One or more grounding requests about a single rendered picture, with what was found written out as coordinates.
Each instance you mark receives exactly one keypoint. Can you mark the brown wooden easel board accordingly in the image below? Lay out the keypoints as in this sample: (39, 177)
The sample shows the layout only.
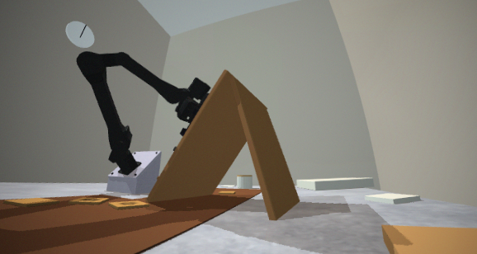
(229, 117)

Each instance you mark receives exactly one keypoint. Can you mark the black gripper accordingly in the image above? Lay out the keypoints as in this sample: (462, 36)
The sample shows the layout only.
(186, 109)

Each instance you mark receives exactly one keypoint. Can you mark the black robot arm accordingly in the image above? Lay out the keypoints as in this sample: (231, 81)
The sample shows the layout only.
(93, 67)

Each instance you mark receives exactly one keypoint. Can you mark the grey cylindrical container with orange lid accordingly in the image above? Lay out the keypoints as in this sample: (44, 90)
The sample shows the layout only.
(244, 181)

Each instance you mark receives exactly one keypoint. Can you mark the tan flat board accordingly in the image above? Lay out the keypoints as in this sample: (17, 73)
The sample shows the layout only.
(429, 240)

